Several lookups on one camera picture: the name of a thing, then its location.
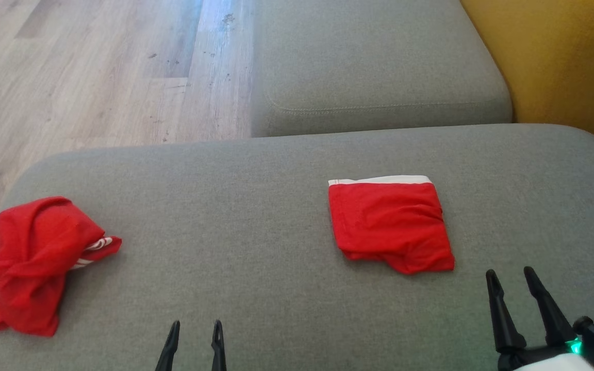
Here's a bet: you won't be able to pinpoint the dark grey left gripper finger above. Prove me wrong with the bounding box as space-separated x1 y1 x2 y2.
155 321 180 371
211 319 227 371

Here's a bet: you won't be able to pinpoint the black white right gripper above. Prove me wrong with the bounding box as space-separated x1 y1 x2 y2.
485 266 594 371

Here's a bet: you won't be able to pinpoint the red shorts with elastic waistband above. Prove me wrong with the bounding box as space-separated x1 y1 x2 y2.
328 175 455 275

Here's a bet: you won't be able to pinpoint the red basketball jersey white stripes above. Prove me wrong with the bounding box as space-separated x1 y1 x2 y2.
0 196 122 337

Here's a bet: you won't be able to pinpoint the large grey sofa seat cushion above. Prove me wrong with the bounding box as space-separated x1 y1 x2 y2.
0 124 594 371

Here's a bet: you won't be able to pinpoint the yellow sofa back cushion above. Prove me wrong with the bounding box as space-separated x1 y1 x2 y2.
459 0 594 161

